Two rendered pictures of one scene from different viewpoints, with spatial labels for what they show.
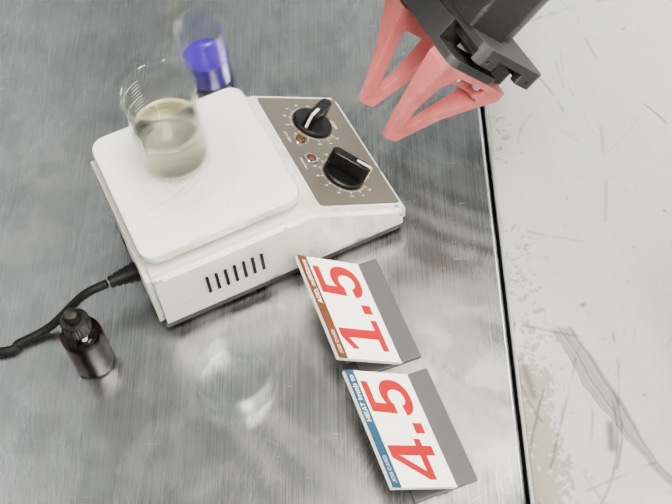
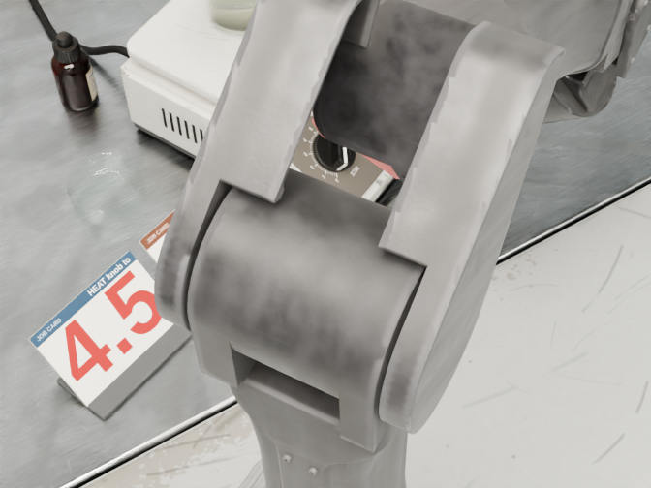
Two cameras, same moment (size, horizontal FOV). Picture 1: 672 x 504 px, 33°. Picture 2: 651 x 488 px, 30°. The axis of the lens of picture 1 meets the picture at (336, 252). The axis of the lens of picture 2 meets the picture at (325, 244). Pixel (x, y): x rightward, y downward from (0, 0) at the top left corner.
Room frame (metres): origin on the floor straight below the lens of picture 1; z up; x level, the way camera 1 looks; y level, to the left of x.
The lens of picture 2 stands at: (0.21, -0.46, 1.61)
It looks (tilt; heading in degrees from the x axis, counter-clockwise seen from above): 55 degrees down; 55
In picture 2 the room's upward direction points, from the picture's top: 1 degrees counter-clockwise
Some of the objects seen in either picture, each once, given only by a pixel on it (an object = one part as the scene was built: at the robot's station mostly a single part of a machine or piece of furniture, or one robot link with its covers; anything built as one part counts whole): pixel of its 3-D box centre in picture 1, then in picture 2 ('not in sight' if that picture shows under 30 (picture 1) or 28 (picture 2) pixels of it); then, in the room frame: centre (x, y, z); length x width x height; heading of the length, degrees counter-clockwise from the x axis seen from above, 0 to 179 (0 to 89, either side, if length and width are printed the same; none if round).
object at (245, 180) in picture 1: (194, 171); (237, 34); (0.52, 0.09, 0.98); 0.12 x 0.12 x 0.01; 20
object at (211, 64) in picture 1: (204, 51); not in sight; (0.69, 0.09, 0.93); 0.04 x 0.04 x 0.06
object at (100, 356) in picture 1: (82, 337); (71, 66); (0.42, 0.18, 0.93); 0.03 x 0.03 x 0.07
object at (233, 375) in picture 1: (233, 376); (107, 190); (0.39, 0.08, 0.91); 0.06 x 0.06 x 0.02
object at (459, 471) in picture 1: (409, 425); (115, 333); (0.33, -0.03, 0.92); 0.09 x 0.06 x 0.04; 14
